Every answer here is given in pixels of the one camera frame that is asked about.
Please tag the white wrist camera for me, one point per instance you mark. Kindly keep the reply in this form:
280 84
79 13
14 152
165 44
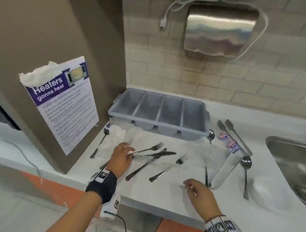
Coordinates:
112 208

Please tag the brown cabinet panel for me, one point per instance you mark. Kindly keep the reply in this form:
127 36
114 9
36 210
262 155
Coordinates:
47 28

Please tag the steel fork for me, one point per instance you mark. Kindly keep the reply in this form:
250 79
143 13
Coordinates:
156 146
181 159

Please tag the person's left forearm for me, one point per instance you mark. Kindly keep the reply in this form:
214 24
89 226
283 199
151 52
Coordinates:
83 215

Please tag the steel table knife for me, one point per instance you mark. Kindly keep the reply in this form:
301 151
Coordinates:
165 153
136 172

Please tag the steel paper towel dispenser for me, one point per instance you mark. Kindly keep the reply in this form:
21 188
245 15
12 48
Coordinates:
220 28

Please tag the steel spoon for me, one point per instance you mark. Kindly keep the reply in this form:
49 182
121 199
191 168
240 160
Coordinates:
246 161
211 135
106 130

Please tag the crumpled white paper wad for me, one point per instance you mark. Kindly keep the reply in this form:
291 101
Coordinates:
40 74

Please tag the white bowl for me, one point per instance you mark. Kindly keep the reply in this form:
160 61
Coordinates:
267 193

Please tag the white paper towel sheet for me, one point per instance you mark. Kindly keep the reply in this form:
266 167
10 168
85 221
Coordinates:
119 136

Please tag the white marker wristband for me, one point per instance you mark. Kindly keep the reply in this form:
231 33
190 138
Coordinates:
222 225

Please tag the grey plastic cutlery tray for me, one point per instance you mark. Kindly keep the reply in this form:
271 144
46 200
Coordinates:
148 107

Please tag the steel sink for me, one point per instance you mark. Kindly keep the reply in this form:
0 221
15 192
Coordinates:
287 157

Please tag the person's left hand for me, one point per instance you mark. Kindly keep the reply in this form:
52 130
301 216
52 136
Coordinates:
120 160

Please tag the white and purple poster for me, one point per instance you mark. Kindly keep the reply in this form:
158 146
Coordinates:
69 114

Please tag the person's right hand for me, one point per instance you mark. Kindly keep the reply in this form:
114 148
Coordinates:
203 200

